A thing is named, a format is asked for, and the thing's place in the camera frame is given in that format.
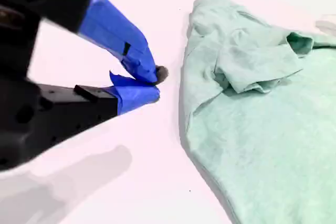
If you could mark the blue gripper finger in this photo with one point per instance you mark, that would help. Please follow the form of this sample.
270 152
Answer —
115 32
86 106

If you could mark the pale green T-shirt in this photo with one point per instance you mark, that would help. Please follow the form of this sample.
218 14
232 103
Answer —
262 129

